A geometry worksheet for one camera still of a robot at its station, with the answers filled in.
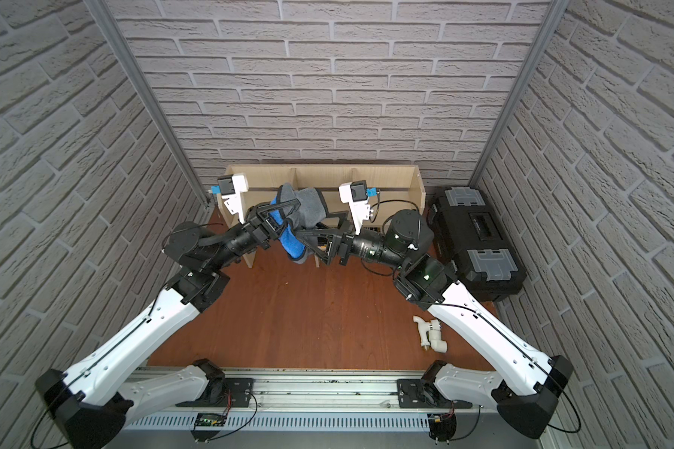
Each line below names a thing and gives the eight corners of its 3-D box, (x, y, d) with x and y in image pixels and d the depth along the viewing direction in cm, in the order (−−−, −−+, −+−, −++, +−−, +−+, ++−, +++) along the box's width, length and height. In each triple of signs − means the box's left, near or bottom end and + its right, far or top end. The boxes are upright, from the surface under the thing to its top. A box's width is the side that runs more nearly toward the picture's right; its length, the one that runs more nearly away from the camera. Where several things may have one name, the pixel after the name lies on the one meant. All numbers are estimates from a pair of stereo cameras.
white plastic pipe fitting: (418, 353, 83) (420, 350, 80) (413, 319, 89) (415, 315, 87) (445, 353, 83) (448, 350, 80) (438, 319, 89) (440, 315, 87)
